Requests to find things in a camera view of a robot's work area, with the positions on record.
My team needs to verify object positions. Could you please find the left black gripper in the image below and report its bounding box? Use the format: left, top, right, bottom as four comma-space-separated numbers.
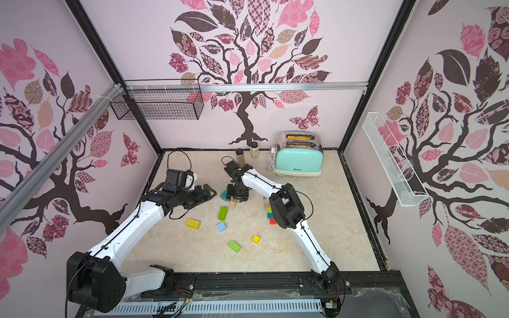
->
175, 184, 216, 210

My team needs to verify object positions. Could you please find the natural wood triangle block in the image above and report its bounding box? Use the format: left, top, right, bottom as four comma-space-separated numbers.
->
229, 200, 239, 209

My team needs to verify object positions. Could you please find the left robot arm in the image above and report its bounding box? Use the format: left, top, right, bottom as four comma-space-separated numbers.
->
66, 184, 217, 313

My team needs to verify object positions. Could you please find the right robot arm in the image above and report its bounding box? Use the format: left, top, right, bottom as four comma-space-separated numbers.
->
224, 160, 341, 293

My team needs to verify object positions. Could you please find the light blue cube block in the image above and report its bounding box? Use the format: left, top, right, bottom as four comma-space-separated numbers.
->
217, 222, 227, 233

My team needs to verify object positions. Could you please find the yellow rectangle block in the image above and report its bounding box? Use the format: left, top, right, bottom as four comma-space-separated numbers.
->
186, 219, 201, 230

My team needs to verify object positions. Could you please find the brown spice jar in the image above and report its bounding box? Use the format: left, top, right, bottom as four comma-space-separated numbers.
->
235, 148, 245, 166

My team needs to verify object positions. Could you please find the pale spice jar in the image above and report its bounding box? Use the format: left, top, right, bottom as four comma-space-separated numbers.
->
250, 141, 260, 159

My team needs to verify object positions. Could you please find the small yellow cube block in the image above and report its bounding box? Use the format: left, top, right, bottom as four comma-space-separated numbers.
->
252, 235, 261, 244

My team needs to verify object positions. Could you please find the green rectangle block front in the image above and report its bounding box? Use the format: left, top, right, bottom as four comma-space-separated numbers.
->
228, 241, 241, 253

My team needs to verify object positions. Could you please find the mint green toaster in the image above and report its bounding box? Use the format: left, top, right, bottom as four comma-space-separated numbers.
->
274, 131, 324, 177

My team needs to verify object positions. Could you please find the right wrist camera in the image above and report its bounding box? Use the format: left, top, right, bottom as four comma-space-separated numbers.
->
224, 160, 244, 179

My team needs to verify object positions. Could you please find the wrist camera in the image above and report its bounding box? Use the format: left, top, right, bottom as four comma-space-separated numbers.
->
224, 160, 244, 179
162, 169, 197, 193

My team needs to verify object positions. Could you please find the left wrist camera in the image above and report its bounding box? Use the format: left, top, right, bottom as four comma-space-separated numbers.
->
162, 169, 197, 193

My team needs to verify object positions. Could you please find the white toaster power cord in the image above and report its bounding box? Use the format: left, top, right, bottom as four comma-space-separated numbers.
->
267, 144, 278, 174

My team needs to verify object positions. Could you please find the aluminium frame bar rear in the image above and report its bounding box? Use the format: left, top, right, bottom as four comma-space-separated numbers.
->
127, 82, 368, 92

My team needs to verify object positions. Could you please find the aluminium frame bar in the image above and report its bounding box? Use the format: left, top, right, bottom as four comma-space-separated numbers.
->
1, 83, 122, 232
127, 82, 368, 92

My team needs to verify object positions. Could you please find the black wire basket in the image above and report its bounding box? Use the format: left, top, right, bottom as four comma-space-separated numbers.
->
109, 79, 204, 121

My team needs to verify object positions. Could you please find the white slotted cable duct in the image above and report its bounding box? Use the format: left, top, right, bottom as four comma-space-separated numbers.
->
91, 299, 323, 317

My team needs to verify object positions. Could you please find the white wire shelf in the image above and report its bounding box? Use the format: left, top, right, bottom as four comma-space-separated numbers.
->
362, 112, 429, 207

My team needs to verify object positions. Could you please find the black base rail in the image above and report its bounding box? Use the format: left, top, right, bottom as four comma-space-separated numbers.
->
75, 270, 420, 318

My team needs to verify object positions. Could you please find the aluminium frame bar left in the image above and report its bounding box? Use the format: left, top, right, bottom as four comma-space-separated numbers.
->
1, 83, 122, 232

